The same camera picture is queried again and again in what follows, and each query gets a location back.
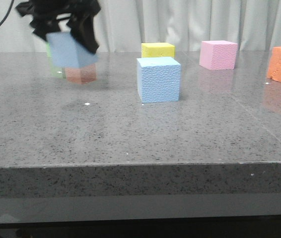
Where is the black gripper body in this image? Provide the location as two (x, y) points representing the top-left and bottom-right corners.
(15, 0), (101, 19)

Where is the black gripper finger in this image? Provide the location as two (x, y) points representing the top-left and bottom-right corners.
(30, 14), (61, 42)
(67, 13), (99, 54)

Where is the light blue foam cube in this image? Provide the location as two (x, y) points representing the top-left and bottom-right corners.
(46, 32), (98, 68)
(137, 57), (181, 103)

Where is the green foam cube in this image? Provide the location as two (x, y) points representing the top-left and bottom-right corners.
(46, 43), (52, 58)

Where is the grey pleated curtain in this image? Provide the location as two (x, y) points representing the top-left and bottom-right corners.
(0, 0), (281, 52)

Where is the smooth orange foam cube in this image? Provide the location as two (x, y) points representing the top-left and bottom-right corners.
(81, 63), (96, 69)

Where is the yellow foam cube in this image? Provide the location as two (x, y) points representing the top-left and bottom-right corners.
(141, 43), (175, 58)

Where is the pink foam cube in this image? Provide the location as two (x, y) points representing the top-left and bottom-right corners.
(199, 40), (238, 70)

